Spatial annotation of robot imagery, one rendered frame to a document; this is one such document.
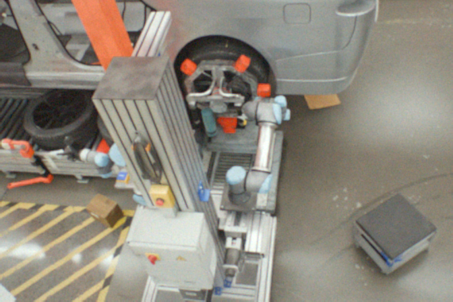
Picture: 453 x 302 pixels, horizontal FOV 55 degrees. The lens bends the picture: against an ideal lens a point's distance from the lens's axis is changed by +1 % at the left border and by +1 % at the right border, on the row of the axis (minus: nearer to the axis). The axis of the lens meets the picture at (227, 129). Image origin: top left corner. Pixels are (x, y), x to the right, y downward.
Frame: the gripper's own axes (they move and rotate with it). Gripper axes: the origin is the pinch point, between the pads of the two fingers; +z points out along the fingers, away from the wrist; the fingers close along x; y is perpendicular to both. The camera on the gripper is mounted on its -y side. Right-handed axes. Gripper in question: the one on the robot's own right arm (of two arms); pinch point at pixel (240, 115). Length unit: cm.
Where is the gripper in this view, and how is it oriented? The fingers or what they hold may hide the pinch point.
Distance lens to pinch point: 314.0
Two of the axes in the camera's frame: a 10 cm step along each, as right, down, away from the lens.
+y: -1.4, -6.6, -7.4
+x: -1.6, 7.5, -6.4
